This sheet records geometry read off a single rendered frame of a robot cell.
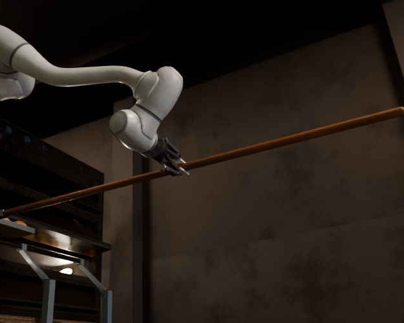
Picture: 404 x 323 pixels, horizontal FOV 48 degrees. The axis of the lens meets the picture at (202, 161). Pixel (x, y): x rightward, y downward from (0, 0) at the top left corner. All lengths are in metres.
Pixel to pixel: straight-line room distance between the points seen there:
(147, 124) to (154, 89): 0.11
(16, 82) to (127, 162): 3.73
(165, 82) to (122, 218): 3.85
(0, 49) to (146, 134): 0.56
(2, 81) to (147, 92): 0.57
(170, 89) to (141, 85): 0.09
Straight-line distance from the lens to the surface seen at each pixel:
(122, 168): 5.42
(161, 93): 1.42
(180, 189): 5.09
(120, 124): 1.39
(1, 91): 1.78
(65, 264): 3.94
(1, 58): 1.66
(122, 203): 5.25
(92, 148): 6.14
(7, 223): 2.37
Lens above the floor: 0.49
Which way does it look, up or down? 25 degrees up
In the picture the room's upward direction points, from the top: 4 degrees counter-clockwise
